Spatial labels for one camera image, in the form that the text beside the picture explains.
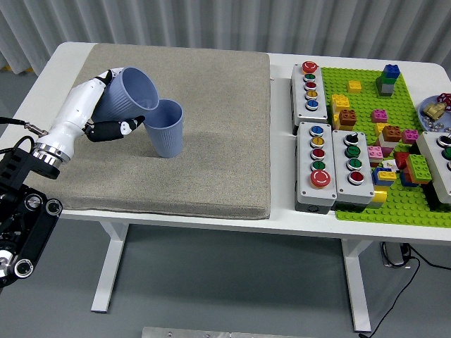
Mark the red toy brick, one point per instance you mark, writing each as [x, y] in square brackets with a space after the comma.
[401, 160]

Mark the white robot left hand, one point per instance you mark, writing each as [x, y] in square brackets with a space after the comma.
[77, 105]

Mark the light green toy brick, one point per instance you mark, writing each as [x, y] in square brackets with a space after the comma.
[419, 168]

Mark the grey-brown fabric mat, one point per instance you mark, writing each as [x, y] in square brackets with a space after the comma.
[211, 141]

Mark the white pleated curtain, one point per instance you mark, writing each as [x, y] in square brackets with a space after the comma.
[225, 21]

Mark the white control box black base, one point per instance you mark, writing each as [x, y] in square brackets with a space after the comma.
[435, 158]

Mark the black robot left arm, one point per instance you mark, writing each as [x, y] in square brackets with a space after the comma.
[35, 229]

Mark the yellow rounded toy brick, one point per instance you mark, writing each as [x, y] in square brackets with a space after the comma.
[380, 194]

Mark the blue round plate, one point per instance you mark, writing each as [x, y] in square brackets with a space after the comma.
[447, 119]

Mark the grey power adapter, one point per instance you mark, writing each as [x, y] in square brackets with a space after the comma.
[393, 255]

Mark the brass pipe fitting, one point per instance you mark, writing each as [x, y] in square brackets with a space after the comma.
[433, 110]

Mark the small yellow toy brick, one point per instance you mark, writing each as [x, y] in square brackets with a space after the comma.
[354, 87]

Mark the pink toy brick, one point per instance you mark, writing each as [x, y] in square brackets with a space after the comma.
[375, 154]
[410, 136]
[379, 116]

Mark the grey selector switch control box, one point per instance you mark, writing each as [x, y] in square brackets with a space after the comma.
[343, 176]

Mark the yellow black floor tape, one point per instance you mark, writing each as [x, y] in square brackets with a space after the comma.
[24, 71]

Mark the green studded baseplate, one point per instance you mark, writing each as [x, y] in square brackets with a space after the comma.
[366, 102]

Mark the white table leg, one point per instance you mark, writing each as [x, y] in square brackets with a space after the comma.
[112, 264]
[356, 281]

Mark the blue toy brick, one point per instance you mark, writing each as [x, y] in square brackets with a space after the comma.
[392, 70]

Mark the blue and yellow brick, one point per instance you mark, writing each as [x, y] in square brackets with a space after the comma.
[384, 176]

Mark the blue ribbed plastic cup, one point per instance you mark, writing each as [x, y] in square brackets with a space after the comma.
[165, 141]
[123, 95]

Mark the yellow toy brick stack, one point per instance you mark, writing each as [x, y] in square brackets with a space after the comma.
[340, 102]

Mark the grey five-button control box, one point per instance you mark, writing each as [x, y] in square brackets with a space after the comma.
[303, 169]
[299, 105]

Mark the brown toy brick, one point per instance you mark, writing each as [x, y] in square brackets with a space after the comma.
[392, 134]
[347, 118]

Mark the grey toy brick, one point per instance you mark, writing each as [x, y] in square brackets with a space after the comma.
[385, 90]

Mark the dark green toy brick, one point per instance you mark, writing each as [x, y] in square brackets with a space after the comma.
[380, 81]

